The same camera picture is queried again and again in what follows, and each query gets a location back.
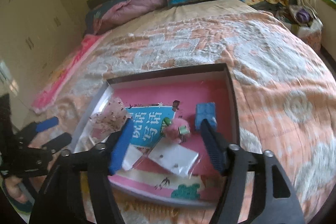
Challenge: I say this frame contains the white card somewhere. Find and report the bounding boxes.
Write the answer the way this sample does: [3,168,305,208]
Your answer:
[122,144,143,171]

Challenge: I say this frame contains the polka dot fabric bow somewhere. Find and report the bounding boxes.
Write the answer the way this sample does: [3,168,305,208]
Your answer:
[89,97,130,143]

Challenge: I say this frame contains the blue square hair clip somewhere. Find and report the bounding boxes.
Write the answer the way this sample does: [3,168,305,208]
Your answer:
[195,102,218,131]

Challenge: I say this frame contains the pink fluffy pompom hair tie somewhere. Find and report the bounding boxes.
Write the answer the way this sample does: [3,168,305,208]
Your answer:
[160,117,193,144]

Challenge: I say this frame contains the earring card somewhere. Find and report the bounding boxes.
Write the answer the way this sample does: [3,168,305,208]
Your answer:
[148,138,199,177]

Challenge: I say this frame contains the amber spiral hair clip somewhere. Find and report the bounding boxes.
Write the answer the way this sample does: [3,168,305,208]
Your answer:
[124,201,179,218]

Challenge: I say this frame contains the person's left hand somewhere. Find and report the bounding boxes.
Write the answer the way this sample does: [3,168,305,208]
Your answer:
[4,176,30,204]

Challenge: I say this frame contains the grey tray box pink inside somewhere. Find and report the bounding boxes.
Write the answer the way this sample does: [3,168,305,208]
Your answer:
[70,63,239,207]

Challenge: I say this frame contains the orange cloud pattern quilt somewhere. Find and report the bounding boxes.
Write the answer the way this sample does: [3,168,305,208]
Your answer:
[33,9,335,221]

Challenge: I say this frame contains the pink cartoon blanket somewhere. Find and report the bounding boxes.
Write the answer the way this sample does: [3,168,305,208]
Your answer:
[31,34,106,114]

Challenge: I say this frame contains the floral fabric laundry bag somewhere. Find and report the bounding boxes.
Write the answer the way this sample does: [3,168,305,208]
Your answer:
[288,5,323,52]

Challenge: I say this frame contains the pink and teal duvet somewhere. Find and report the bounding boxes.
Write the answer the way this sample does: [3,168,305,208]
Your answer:
[85,0,167,35]

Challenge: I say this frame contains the cream wardrobe with black handles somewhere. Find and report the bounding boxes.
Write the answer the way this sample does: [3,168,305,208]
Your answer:
[1,0,81,128]

